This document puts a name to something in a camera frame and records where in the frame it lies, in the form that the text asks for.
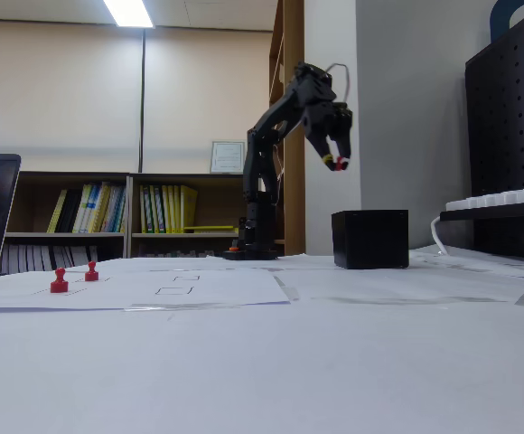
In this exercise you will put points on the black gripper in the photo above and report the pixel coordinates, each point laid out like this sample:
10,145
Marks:
330,125

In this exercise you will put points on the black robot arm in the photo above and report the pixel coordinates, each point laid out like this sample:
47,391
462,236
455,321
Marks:
255,181

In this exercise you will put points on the black plastic box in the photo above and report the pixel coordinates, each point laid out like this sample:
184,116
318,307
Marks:
370,239

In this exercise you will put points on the framed certificate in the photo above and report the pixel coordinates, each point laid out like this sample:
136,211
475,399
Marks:
227,157

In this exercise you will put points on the tall wooden bookcase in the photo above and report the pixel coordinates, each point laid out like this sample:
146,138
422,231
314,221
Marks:
294,45

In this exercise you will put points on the low wooden bookcase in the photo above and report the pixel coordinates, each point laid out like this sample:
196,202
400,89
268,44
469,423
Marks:
31,178
217,199

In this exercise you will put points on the white paper sheet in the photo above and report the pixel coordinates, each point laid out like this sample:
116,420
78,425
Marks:
470,262
379,285
244,370

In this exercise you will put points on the yellow flat folder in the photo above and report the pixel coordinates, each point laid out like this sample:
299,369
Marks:
208,227

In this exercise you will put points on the black shelf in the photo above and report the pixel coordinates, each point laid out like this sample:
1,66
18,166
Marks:
492,213

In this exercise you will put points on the black pegboard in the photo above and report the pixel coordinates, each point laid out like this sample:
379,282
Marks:
506,135

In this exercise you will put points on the paper sheet with drawn squares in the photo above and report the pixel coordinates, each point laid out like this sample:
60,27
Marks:
226,289

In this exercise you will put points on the white power strip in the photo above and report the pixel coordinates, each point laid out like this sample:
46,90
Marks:
506,197

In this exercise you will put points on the green white binder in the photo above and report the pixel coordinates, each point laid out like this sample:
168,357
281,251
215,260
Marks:
143,212
150,212
157,210

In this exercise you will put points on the blue curved panel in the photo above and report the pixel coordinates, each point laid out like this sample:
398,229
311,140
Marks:
499,18

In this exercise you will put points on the ceiling light panel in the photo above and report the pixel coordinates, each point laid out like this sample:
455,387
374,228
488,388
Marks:
128,12

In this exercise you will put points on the yellow blue book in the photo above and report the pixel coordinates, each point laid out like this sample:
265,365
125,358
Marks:
95,208

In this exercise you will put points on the white yellow book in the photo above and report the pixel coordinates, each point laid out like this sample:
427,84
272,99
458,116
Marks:
81,210

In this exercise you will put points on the black book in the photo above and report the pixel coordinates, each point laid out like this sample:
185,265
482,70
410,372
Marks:
68,212

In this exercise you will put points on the yellow leaning book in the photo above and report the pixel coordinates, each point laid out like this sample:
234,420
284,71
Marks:
57,212

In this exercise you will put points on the dark vertical wall strip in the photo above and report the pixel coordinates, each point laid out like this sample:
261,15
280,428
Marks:
142,99

